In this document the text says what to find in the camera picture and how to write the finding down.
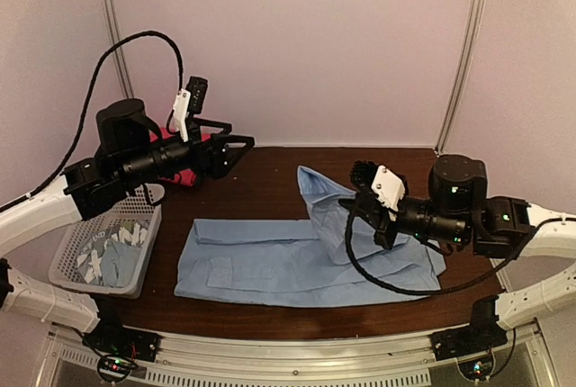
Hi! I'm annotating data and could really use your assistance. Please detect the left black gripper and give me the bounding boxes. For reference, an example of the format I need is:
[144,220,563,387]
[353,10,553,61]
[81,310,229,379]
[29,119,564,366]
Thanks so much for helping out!
[121,120,256,189]

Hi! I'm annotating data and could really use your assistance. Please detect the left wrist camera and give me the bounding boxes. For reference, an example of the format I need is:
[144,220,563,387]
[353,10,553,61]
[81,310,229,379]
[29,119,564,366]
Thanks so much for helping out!
[166,76,209,142]

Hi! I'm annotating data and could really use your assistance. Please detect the left aluminium corner post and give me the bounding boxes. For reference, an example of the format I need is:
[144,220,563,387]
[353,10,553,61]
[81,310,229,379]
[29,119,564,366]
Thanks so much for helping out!
[101,0,134,97]

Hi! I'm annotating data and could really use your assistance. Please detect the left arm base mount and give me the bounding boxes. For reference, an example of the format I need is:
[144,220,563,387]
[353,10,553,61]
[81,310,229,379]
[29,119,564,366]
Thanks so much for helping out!
[83,305,160,363]

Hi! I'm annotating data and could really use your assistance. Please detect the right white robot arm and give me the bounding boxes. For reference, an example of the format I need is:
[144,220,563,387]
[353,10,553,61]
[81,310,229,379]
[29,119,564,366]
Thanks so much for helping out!
[341,154,575,297]

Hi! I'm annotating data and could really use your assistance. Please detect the folded pink cloth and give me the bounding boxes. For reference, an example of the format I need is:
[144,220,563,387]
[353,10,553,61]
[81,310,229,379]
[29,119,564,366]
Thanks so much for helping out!
[149,126,198,187]

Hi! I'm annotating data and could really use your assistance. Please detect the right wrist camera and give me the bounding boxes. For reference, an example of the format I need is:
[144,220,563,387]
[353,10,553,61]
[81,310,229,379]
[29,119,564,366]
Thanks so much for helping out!
[350,161,408,221]

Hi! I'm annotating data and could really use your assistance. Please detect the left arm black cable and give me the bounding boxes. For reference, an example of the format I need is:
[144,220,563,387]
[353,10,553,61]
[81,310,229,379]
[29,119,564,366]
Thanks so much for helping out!
[26,30,185,199]

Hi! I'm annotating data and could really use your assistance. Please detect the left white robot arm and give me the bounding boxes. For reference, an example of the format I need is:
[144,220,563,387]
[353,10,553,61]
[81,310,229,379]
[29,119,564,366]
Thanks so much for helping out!
[1,98,255,355]

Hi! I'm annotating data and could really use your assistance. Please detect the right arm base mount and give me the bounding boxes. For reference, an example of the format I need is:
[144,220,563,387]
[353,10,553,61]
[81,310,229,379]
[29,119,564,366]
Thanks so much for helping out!
[429,295,508,361]

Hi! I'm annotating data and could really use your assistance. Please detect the aluminium front rail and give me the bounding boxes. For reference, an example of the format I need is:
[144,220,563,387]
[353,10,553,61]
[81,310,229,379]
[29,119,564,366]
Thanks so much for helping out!
[35,318,554,387]

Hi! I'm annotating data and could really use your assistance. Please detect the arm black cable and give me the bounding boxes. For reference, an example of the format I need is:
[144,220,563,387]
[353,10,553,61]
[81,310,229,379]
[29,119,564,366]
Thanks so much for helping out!
[344,200,576,296]
[26,30,185,199]

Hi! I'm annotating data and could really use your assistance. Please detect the blue printed garment in basket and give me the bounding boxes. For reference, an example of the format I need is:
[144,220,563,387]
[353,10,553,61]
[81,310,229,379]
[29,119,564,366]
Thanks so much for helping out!
[76,220,149,288]

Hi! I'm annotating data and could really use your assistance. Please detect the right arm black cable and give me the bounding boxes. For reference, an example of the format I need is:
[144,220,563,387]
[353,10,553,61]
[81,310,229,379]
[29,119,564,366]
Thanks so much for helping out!
[344,200,576,296]

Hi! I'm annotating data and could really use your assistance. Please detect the light blue shirt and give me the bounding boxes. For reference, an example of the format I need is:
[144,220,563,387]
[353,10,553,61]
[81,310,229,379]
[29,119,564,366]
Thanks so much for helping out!
[173,164,448,309]

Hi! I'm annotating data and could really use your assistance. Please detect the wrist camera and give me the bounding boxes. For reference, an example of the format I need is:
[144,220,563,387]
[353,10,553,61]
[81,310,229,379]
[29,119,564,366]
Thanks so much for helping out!
[350,161,408,221]
[166,76,209,142]

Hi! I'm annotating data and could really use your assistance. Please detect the aluminium corner post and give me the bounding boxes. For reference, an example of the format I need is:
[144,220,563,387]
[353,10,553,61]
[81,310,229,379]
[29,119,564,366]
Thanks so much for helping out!
[101,0,134,97]
[435,0,486,155]

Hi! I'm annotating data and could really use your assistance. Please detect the white plastic laundry basket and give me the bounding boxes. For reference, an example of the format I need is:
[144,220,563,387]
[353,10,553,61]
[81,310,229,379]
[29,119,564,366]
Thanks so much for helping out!
[49,184,165,299]

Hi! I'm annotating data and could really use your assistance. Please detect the right aluminium corner post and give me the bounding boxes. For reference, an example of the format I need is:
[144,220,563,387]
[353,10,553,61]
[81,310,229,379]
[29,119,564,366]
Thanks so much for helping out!
[435,0,486,155]

